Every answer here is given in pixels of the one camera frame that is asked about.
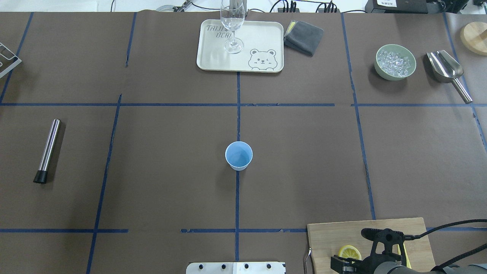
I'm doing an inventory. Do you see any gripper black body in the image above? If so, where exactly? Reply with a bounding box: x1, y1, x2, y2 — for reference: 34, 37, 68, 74
330, 228, 417, 274

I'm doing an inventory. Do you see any half lemon slice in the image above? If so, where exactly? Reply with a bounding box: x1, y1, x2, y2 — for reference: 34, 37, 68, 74
338, 245, 362, 260

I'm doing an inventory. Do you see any light blue plastic cup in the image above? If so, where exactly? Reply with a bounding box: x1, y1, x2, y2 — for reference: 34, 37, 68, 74
224, 142, 253, 171

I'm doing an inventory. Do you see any steel muddler black tip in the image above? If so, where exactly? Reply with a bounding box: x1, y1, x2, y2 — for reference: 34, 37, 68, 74
33, 119, 61, 185

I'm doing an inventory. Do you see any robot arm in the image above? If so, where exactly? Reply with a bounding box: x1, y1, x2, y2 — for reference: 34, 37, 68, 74
330, 218, 486, 274

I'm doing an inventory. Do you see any wooden cup stand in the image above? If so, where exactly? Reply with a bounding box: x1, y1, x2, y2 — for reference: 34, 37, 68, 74
460, 21, 487, 56

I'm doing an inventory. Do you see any yellow plastic knife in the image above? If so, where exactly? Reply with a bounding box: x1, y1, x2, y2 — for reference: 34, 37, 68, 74
397, 243, 412, 269

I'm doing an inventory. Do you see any wooden cutting board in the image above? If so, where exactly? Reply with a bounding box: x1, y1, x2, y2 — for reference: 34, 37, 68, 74
307, 217, 436, 274

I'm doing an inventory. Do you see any green bowl of ice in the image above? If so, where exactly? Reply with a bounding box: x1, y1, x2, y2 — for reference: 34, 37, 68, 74
374, 45, 416, 81

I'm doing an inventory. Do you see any steel ice scoop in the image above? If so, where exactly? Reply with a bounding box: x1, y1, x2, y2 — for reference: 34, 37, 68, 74
426, 50, 473, 104

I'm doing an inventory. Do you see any dark grey folded cloth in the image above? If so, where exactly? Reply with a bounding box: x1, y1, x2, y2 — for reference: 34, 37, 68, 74
283, 20, 324, 57

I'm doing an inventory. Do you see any cream bear tray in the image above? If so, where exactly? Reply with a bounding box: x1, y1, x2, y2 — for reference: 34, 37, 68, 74
196, 19, 285, 73

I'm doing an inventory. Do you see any black box with label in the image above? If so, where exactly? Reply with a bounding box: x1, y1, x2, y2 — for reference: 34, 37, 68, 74
364, 0, 445, 14

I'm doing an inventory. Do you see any clear wine glass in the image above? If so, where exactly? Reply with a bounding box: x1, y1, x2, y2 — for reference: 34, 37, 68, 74
220, 0, 245, 54

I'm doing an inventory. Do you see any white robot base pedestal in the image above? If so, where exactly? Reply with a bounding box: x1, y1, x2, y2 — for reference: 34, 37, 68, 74
186, 261, 286, 274

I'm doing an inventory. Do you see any white wire cup rack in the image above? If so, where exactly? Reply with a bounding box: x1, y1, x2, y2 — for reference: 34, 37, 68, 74
0, 43, 22, 78

